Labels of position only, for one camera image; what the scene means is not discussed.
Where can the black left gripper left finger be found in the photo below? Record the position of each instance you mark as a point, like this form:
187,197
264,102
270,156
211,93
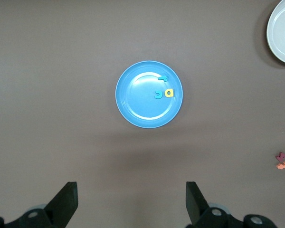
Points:
61,204

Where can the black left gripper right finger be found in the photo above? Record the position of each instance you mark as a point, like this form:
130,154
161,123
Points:
197,206

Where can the yellow letter a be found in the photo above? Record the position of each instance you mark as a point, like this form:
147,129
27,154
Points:
172,93

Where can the teal letter c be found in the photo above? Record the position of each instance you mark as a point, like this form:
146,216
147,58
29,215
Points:
160,94

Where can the teal letter r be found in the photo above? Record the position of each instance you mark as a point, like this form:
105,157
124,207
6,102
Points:
164,77

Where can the orange letter t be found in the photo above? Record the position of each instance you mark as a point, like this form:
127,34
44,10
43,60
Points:
282,166

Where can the dark red letter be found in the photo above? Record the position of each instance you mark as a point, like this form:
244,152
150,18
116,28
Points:
280,156

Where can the brown table cover sheet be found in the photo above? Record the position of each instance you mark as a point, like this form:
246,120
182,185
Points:
61,95

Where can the blue plate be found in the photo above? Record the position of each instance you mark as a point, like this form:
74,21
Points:
142,107

